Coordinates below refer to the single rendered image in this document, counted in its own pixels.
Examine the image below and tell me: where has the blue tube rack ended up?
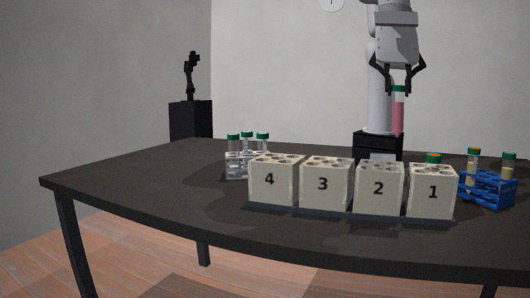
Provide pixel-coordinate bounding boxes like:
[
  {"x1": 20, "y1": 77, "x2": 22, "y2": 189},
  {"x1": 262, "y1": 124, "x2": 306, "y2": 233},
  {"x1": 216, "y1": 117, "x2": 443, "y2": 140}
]
[{"x1": 457, "y1": 168, "x2": 518, "y2": 210}]

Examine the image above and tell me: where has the white bucket adapter with five holes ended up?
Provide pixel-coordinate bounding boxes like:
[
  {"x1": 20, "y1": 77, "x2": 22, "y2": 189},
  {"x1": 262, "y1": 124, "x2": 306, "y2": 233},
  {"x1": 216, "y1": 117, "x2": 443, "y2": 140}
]
[
  {"x1": 299, "y1": 156, "x2": 354, "y2": 212},
  {"x1": 405, "y1": 162, "x2": 459, "y2": 220},
  {"x1": 352, "y1": 159, "x2": 405, "y2": 217},
  {"x1": 248, "y1": 152, "x2": 306, "y2": 206}
]

